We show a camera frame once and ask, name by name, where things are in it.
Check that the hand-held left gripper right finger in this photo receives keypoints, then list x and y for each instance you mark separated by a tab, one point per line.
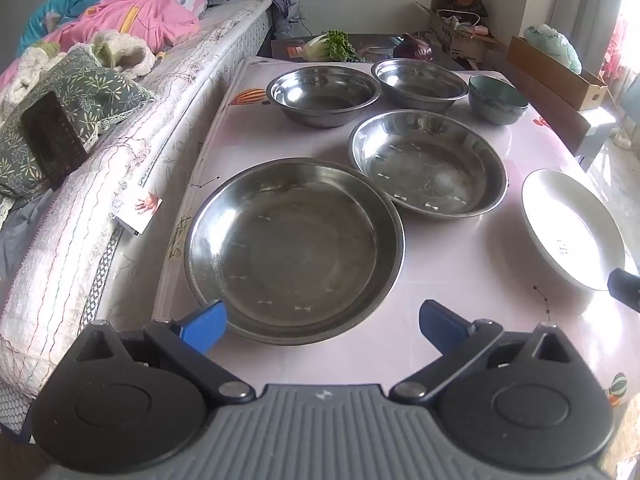
442	325

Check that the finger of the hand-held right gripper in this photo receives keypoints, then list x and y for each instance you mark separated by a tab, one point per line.
627	290

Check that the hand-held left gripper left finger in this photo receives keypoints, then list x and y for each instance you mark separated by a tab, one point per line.
202	327

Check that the white ceramic plate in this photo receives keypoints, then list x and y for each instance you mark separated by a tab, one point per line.
570	230

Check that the large steel plate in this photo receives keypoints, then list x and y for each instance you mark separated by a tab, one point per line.
295	250

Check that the medium steel plate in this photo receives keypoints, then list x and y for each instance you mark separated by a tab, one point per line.
425	165

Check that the teal ceramic bowl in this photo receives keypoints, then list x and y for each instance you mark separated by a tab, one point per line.
495	102

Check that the small steel bowl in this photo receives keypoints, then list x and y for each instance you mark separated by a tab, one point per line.
417	82

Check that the large steel bowl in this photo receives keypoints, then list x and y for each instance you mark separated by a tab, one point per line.
320	95

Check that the pink printed tablecloth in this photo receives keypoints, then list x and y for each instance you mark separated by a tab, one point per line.
465	265

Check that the small white booklet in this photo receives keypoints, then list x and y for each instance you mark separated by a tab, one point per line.
142	210

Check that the brown wooden bench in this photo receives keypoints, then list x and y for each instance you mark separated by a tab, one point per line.
565	122

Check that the long cardboard box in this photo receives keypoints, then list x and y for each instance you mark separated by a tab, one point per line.
555	75

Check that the white green plastic bag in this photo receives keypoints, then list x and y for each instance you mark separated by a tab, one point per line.
555	47

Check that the green leaf print pillow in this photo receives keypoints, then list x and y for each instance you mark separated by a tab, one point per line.
100	90

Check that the purple cabbage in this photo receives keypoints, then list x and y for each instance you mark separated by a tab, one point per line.
414	47

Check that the white fleece cloth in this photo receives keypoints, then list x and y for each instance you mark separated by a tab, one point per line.
127	55

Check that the open cardboard box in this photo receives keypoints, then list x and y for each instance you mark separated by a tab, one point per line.
460	40

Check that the bok choy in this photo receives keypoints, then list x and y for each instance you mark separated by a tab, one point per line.
325	47

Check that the pink blanket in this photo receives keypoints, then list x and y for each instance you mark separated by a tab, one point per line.
135	15

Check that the dark paper bag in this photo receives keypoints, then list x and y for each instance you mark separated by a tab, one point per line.
462	2

